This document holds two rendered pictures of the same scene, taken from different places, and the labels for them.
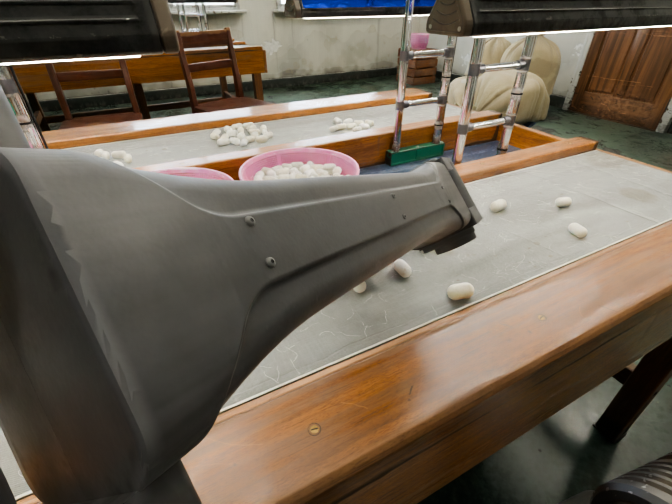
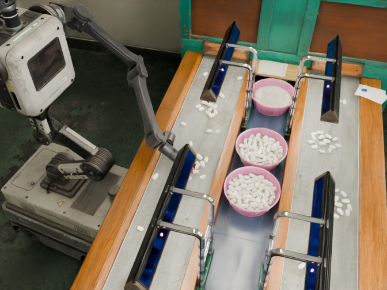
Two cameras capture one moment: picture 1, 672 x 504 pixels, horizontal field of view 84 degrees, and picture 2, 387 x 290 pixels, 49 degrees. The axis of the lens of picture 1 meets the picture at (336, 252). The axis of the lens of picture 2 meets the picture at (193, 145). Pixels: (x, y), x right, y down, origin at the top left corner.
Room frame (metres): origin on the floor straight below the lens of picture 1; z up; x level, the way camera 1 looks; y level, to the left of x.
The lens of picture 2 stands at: (1.41, -0.99, 2.36)
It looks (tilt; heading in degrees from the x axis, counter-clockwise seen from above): 47 degrees down; 133
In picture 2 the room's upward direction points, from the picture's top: straight up
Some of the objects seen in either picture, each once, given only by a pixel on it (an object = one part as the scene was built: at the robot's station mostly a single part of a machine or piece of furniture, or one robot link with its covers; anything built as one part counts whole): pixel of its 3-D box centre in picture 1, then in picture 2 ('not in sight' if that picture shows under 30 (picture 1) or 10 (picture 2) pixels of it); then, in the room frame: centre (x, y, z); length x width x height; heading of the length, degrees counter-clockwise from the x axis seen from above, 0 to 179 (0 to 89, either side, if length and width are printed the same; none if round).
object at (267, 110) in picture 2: not in sight; (272, 98); (0.45, 0.72, 0.72); 0.27 x 0.27 x 0.10
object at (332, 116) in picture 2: not in sight; (333, 75); (0.78, 0.70, 1.08); 0.62 x 0.08 x 0.07; 118
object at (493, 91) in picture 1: (499, 97); not in sight; (3.21, -1.33, 0.40); 0.74 x 0.56 x 0.38; 120
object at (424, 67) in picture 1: (417, 58); not in sight; (6.13, -1.20, 0.32); 0.42 x 0.42 x 0.64; 29
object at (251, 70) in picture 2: not in sight; (235, 88); (0.36, 0.47, 0.90); 0.20 x 0.19 x 0.45; 118
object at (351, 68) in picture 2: not in sight; (337, 66); (0.63, 1.12, 0.83); 0.30 x 0.06 x 0.07; 28
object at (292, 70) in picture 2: not in sight; (278, 70); (0.35, 0.91, 0.77); 0.33 x 0.15 x 0.01; 28
